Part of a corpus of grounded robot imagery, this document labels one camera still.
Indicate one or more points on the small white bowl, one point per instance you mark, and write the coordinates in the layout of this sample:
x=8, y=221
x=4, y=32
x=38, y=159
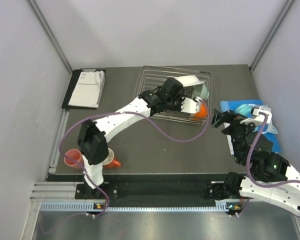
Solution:
x=202, y=113

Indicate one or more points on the blue folder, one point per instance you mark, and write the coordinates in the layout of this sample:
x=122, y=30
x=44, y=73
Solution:
x=232, y=105

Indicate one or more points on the teal cat-ear headphones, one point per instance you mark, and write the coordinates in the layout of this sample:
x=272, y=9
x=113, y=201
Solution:
x=246, y=109

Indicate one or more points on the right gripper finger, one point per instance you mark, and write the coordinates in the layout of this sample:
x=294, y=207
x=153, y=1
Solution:
x=218, y=118
x=227, y=117

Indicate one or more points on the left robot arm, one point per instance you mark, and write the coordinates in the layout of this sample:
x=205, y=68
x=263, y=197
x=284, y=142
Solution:
x=94, y=135

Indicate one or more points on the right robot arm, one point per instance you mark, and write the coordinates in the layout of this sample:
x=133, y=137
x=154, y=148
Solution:
x=269, y=177

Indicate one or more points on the black tray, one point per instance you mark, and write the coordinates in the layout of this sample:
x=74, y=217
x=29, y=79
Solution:
x=73, y=80

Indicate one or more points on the orange white mug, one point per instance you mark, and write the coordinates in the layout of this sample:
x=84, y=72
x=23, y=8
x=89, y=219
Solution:
x=111, y=160

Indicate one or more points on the metal wire dish rack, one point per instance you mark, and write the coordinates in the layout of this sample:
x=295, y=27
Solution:
x=151, y=77

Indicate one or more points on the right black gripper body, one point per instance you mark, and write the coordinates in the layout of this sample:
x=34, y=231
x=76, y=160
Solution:
x=238, y=131

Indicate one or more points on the aluminium rail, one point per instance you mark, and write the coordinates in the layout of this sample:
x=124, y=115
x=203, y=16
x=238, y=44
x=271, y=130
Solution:
x=53, y=191

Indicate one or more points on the white blue-rimmed plate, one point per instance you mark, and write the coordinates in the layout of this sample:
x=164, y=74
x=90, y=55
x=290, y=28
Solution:
x=189, y=80

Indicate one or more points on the green ceramic bowl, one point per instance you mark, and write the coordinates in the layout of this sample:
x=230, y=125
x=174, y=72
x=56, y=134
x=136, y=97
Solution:
x=201, y=91

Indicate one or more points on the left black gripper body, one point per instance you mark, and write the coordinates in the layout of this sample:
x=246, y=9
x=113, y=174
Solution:
x=175, y=104

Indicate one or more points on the pink plastic cup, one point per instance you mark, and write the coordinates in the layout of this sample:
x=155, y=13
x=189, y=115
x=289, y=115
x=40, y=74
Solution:
x=74, y=159

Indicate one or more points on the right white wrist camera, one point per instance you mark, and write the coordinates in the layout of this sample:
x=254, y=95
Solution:
x=258, y=115

